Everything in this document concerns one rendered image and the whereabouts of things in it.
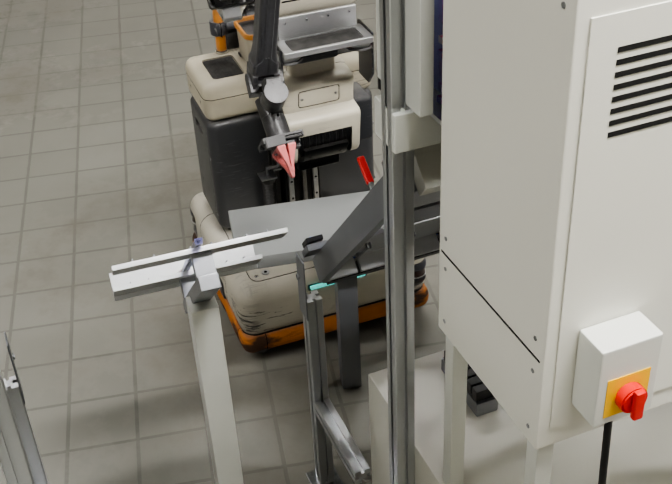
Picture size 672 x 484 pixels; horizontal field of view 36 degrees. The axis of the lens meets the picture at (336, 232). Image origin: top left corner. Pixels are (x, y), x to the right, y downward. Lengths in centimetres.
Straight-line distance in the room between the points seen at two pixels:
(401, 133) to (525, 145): 34
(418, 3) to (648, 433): 106
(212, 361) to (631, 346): 107
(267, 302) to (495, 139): 177
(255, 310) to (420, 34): 170
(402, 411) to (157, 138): 272
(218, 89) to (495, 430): 142
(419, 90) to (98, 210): 265
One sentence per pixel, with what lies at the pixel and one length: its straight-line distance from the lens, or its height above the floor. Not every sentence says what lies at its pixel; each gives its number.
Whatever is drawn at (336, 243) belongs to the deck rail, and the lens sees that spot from 221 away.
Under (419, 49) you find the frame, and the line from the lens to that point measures 154.
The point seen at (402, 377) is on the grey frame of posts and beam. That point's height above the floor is 82.
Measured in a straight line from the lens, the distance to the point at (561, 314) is 142.
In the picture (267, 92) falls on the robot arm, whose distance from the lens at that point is 236.
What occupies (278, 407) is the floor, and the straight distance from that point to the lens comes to 309.
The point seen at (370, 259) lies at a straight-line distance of 245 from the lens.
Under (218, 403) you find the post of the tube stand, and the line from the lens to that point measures 233.
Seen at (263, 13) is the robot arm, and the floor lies 127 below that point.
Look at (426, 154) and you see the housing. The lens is 175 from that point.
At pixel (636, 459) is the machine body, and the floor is 62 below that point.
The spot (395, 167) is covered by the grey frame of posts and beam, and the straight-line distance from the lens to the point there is 168.
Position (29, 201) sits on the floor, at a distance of 424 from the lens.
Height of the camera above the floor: 214
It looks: 34 degrees down
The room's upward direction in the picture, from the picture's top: 3 degrees counter-clockwise
